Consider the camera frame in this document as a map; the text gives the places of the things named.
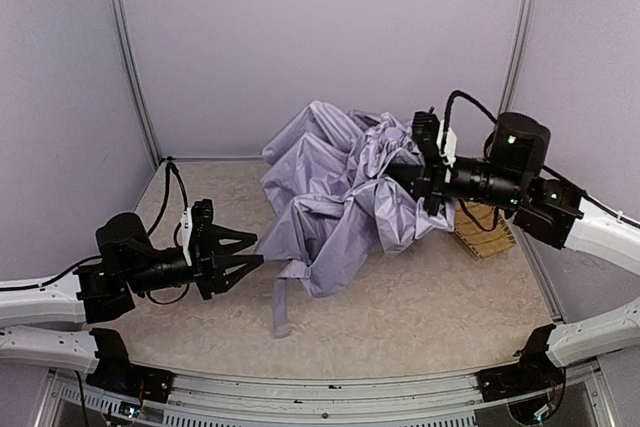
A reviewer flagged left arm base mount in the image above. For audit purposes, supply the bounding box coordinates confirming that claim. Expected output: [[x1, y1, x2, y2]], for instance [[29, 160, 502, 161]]
[[86, 362, 174, 404]]

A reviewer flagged front aluminium rail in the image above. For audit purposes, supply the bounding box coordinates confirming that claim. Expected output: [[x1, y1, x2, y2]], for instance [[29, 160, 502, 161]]
[[33, 361, 621, 426]]

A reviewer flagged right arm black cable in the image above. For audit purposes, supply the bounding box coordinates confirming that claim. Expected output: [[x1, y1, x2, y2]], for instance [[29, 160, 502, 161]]
[[442, 90, 501, 138]]

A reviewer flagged lavender folding umbrella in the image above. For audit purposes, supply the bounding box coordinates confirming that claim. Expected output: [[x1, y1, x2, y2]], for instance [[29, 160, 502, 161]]
[[256, 100, 455, 338]]

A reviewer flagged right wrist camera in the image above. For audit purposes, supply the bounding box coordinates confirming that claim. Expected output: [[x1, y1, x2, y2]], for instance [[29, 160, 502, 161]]
[[411, 109, 457, 167]]

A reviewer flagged aluminium frame post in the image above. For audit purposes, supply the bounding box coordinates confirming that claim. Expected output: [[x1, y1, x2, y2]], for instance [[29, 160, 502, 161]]
[[109, 0, 162, 169], [498, 0, 535, 114]]

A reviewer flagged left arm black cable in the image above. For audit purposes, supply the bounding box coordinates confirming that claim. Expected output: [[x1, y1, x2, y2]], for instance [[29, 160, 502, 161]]
[[147, 160, 190, 238]]

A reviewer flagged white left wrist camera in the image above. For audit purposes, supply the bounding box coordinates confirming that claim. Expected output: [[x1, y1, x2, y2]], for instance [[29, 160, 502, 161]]
[[180, 198, 214, 267]]

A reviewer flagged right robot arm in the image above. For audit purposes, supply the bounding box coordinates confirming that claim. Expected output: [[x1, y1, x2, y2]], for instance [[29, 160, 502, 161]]
[[387, 111, 639, 368]]

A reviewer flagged left aluminium frame post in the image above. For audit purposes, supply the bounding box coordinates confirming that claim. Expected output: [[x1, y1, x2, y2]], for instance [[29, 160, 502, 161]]
[[109, 0, 162, 169]]

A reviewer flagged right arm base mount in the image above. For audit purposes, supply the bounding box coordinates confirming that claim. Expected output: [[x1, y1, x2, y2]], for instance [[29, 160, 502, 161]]
[[476, 363, 565, 402]]

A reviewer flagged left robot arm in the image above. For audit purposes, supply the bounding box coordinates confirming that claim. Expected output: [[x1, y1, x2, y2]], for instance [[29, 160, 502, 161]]
[[1, 213, 264, 376]]

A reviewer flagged right aluminium frame post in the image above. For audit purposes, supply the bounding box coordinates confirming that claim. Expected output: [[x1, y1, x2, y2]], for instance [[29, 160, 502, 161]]
[[498, 0, 535, 114]]

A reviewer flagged woven bamboo tray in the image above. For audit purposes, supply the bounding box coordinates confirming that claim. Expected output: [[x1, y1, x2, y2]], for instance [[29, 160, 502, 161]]
[[454, 201, 516, 259]]

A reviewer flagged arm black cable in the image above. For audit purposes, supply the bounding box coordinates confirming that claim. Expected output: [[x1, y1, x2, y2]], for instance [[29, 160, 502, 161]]
[[442, 90, 501, 138], [147, 160, 190, 238]]

